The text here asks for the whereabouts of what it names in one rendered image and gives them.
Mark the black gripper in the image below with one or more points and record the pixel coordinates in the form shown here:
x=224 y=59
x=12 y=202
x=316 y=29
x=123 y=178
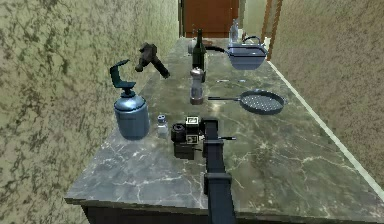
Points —
x=179 y=132

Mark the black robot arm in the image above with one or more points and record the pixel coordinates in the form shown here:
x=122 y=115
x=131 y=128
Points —
x=215 y=160

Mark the small glass salt shaker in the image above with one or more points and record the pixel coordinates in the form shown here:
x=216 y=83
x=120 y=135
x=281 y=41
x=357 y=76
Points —
x=162 y=126

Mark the grey pepper mill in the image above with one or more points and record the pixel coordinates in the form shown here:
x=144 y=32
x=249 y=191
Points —
x=196 y=86

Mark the small grey utensil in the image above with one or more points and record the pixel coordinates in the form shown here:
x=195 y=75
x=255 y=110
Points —
x=222 y=80
x=241 y=80

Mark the dark brown bent object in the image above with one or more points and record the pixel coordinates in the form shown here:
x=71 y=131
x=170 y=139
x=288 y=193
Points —
x=150 y=58

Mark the dark green wine bottle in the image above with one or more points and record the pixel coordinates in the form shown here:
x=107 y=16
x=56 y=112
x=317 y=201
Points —
x=199 y=53

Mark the grey round cup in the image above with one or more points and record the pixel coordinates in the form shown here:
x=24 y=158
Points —
x=190 y=45

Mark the black frying pan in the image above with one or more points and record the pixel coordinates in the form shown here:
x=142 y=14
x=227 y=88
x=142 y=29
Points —
x=261 y=102

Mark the marble top dark counter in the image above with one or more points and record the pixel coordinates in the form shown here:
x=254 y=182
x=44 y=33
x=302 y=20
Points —
x=266 y=156

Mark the blue kettle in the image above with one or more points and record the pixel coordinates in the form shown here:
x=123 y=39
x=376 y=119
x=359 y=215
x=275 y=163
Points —
x=246 y=56

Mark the clear glass bottle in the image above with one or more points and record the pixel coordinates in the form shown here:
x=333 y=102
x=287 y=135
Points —
x=234 y=32

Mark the brown wooden door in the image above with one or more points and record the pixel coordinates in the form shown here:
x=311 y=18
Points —
x=210 y=16

